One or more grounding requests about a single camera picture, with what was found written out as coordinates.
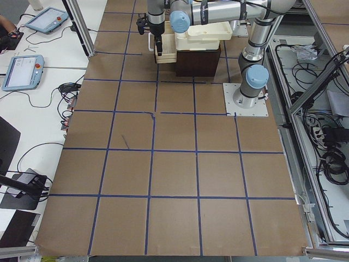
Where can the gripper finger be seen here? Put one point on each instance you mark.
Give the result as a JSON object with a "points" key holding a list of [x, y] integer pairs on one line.
{"points": [[141, 28], [158, 44]]}

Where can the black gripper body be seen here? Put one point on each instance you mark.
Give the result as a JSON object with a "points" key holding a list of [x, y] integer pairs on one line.
{"points": [[157, 29]]}

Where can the wooden drawer with white handle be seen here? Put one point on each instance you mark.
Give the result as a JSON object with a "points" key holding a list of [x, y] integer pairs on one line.
{"points": [[169, 53]]}

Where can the person's forearm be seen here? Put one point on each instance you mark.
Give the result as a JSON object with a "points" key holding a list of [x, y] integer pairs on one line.
{"points": [[6, 26]]}

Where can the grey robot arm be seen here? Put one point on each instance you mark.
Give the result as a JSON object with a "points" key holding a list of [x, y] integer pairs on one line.
{"points": [[155, 20], [262, 15]]}

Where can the cream plastic tray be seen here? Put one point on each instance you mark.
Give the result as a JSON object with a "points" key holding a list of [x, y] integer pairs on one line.
{"points": [[199, 37]]}

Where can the dark brown cabinet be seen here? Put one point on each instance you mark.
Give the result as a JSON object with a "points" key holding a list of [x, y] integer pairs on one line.
{"points": [[197, 63]]}

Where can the upper teach pendant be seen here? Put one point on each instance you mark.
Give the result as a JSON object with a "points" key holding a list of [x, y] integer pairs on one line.
{"points": [[47, 20]]}

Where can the teach pendant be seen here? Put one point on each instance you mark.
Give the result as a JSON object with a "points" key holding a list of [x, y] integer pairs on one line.
{"points": [[47, 20], [24, 73]]}

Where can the lower teach pendant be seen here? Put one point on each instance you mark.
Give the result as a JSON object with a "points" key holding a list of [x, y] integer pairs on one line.
{"points": [[24, 73]]}

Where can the crumpled white paper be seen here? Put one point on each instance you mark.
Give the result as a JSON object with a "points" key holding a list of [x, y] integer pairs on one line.
{"points": [[305, 52]]}

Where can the black monitor stand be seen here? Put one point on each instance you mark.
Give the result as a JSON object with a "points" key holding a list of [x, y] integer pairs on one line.
{"points": [[24, 189]]}

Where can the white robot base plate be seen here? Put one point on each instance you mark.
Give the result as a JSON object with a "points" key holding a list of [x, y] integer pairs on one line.
{"points": [[238, 105]]}

